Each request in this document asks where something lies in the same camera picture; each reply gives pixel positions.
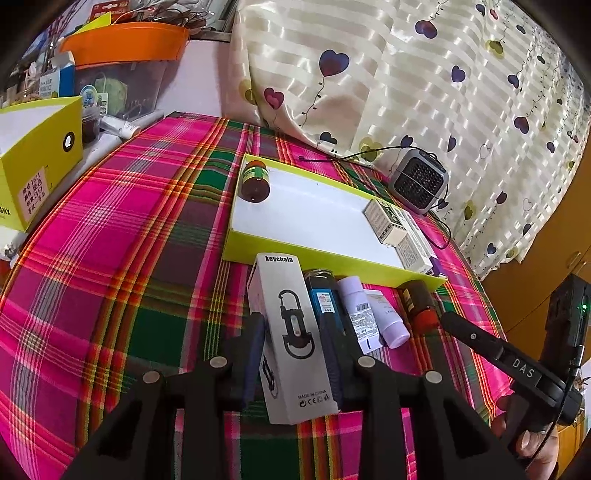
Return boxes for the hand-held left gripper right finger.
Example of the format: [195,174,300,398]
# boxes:
[318,314,527,480]

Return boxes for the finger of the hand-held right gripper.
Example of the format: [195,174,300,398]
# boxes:
[440,311,509,370]

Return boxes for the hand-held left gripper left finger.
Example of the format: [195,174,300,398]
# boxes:
[60,311,267,480]

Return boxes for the white box with car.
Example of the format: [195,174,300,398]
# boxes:
[247,253,340,425]

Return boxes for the white tube lavender cap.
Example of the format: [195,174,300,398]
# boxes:
[337,276,386,355]

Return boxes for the black box blue print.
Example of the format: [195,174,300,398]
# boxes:
[305,269,342,333]

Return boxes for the brown bottle red cap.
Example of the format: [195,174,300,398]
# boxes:
[398,281,439,334]

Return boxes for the lavender tube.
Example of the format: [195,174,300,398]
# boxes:
[365,290,411,349]

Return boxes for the long white box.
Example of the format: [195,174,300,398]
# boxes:
[397,212,437,273]

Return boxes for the lime green shallow box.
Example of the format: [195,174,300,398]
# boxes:
[222,154,448,292]

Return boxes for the white box green print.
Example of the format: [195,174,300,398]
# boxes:
[364,199,411,245]

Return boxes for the brown bottle green label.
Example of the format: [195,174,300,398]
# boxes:
[239,159,271,204]

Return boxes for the person's right hand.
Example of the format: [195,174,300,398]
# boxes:
[490,394,561,480]

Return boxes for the wooden furniture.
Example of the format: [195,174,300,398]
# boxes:
[480,203,591,480]

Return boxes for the pink plaid tablecloth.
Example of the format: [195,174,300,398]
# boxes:
[0,115,513,480]

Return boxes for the small grey heater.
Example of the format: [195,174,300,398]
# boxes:
[388,147,450,215]

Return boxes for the small white tube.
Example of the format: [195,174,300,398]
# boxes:
[100,114,141,138]

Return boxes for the cream heart print cloth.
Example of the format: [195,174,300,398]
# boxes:
[226,0,591,278]

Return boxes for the dark red jar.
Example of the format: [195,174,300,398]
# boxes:
[81,106,103,146]

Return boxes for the lime green lidded box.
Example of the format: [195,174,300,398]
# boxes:
[0,96,84,232]

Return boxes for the clear bin orange lid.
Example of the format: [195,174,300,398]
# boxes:
[59,21,191,121]

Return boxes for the blue and white carton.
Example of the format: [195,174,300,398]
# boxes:
[44,51,77,100]

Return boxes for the silver foil packets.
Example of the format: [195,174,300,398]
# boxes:
[134,0,232,31]

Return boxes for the yellow card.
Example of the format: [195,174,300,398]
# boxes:
[69,13,112,38]

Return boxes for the red package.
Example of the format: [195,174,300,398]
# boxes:
[88,0,139,19]

